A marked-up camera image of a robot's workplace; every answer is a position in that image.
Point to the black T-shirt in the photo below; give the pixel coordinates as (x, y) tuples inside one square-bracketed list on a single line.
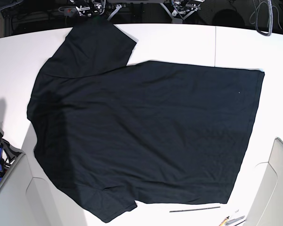
[(110, 135)]

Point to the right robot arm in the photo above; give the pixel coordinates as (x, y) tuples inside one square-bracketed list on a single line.
[(91, 8)]

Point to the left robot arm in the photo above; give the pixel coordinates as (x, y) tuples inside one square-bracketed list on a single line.
[(180, 10)]

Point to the white power strip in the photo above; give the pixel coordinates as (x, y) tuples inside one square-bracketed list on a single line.
[(68, 11)]

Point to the yellow pencil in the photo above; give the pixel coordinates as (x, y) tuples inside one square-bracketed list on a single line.
[(224, 221)]

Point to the left grey partition panel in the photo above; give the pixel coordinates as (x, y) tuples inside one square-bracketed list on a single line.
[(26, 200)]

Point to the grey partition panel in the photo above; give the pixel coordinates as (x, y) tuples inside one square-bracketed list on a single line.
[(261, 195), (26, 200)]

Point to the right grey partition panel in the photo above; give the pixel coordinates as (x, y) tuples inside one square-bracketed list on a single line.
[(261, 195)]

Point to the table cable slot cover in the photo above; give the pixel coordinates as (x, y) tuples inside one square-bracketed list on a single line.
[(197, 209)]

